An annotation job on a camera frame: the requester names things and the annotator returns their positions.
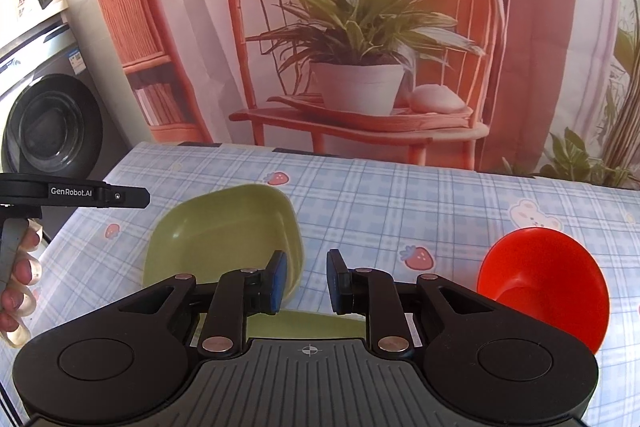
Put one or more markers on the green square bowl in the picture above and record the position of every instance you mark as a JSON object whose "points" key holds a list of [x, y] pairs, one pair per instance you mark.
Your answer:
{"points": [[225, 232]]}

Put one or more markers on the blue checkered tablecloth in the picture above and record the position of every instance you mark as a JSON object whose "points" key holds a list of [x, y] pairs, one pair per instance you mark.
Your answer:
{"points": [[400, 207]]}

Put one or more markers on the red bowl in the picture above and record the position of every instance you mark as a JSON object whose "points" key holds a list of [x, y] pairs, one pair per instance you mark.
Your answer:
{"points": [[545, 267]]}

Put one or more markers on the wall poster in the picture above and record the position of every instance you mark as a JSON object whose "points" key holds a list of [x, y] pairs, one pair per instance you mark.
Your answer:
{"points": [[210, 57]]}

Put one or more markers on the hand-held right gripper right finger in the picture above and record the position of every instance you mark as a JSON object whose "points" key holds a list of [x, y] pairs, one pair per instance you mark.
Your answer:
{"points": [[333, 284]]}

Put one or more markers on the green plate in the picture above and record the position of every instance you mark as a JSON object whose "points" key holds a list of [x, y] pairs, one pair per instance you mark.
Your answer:
{"points": [[310, 324]]}

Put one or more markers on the grey washing machine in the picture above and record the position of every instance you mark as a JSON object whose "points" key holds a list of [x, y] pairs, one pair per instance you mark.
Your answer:
{"points": [[55, 117]]}

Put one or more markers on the person's left hand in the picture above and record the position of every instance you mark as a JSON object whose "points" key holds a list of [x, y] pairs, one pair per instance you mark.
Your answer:
{"points": [[22, 272]]}

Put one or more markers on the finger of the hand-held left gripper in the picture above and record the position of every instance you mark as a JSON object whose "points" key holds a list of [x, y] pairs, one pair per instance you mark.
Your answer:
{"points": [[129, 196]]}

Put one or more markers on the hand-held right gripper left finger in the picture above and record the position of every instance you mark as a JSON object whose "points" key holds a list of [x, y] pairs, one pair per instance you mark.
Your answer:
{"points": [[276, 283]]}

